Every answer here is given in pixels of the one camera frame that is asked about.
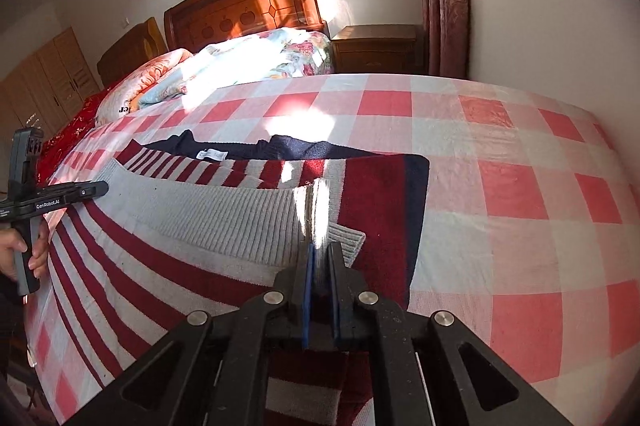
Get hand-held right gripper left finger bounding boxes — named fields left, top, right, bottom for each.
left=65, top=242, right=321, bottom=426

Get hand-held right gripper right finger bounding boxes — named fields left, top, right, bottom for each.
left=327, top=242, right=573, bottom=426

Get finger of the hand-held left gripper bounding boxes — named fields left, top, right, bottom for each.
left=65, top=181, right=110, bottom=207

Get striped knit sweater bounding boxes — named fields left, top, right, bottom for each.
left=45, top=130, right=431, bottom=426

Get person's left hand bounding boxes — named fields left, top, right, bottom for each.
left=0, top=220, right=51, bottom=281

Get red patterned blanket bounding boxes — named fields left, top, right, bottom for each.
left=35, top=86, right=113, bottom=187

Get wooden wardrobe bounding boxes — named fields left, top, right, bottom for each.
left=0, top=27, right=101, bottom=141

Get pink floral pillow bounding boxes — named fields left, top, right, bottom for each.
left=95, top=48, right=195, bottom=127

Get plain wooden headboard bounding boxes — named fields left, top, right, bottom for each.
left=96, top=16, right=168, bottom=87

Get light blue floral quilt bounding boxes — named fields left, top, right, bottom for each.
left=137, top=28, right=335, bottom=109

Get pink checkered bed sheet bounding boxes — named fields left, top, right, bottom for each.
left=25, top=73, right=640, bottom=426

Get carved wooden headboard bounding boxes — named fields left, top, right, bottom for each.
left=164, top=0, right=328, bottom=51

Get wooden nightstand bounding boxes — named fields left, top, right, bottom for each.
left=330, top=24, right=418, bottom=75

